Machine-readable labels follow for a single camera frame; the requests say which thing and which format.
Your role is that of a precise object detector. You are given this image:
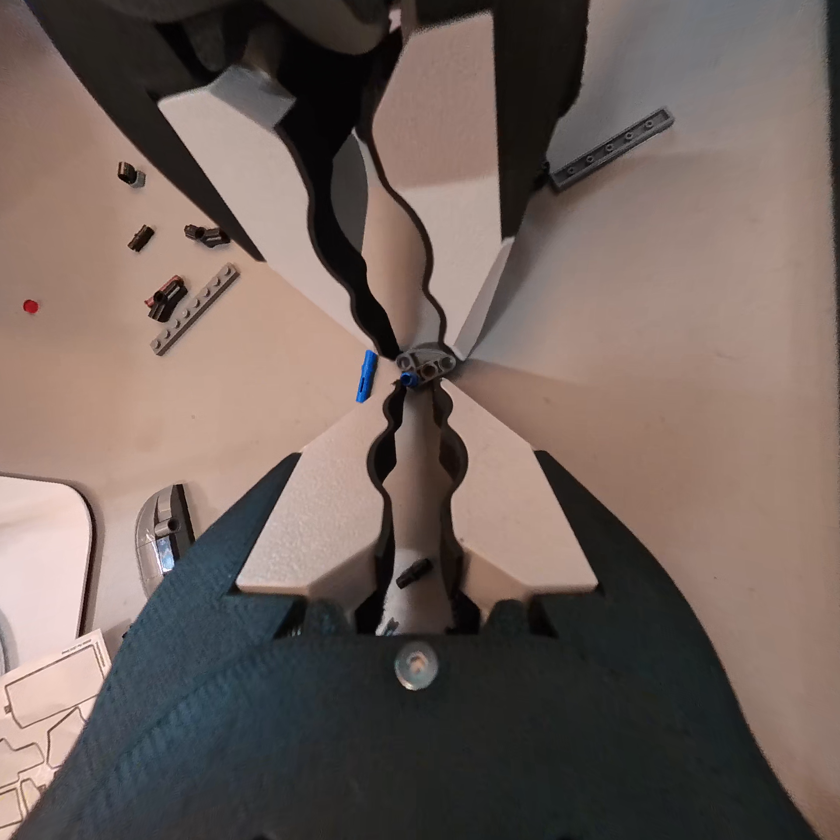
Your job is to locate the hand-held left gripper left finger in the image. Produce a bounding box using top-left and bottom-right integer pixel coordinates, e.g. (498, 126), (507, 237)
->
(235, 386), (405, 621)

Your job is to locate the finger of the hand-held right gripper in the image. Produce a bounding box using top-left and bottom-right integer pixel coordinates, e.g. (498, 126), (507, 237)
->
(159, 69), (403, 355)
(367, 13), (519, 361)

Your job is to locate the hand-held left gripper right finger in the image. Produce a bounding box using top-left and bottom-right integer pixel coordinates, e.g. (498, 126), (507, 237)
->
(432, 384), (599, 623)

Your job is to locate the small grey lego beam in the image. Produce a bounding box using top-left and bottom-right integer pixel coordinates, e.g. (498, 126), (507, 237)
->
(395, 342), (459, 380)

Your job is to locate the grey curved lego panel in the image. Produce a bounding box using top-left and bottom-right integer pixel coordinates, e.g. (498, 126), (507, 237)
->
(134, 483), (196, 599)

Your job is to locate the black and brown lego connector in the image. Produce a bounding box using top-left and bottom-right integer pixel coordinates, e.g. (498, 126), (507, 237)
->
(143, 273), (192, 322)

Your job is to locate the long dark grey lego plate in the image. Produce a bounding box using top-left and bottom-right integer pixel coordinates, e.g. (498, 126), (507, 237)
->
(547, 108), (676, 192)

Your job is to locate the white magnifier stand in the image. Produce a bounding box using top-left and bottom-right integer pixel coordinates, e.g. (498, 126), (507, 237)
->
(0, 474), (98, 677)

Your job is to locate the white sticker sheet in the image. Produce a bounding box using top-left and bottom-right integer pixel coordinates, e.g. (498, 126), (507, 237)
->
(0, 628), (114, 818)

